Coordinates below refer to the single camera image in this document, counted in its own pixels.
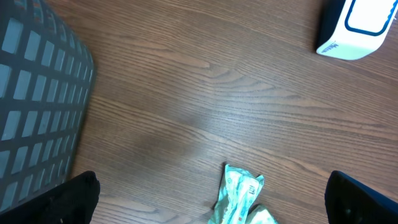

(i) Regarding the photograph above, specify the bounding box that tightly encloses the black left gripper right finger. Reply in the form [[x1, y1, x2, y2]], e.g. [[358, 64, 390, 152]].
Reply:
[[325, 170, 397, 224]]

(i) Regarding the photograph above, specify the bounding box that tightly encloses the white barcode scanner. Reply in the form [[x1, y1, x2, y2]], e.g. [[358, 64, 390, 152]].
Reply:
[[316, 0, 397, 60]]

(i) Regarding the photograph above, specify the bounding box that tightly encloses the teal tissue pack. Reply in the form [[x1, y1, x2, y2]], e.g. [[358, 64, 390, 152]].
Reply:
[[246, 204, 278, 224]]

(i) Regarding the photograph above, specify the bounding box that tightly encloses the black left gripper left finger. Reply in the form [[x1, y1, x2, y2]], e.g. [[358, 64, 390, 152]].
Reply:
[[1, 171, 100, 224]]

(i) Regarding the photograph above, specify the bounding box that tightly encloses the grey plastic basket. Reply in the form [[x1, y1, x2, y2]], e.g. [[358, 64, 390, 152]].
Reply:
[[1, 0, 96, 213]]

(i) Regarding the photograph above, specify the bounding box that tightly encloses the teal snack bar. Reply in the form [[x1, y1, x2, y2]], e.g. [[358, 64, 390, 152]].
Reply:
[[208, 164, 264, 224]]

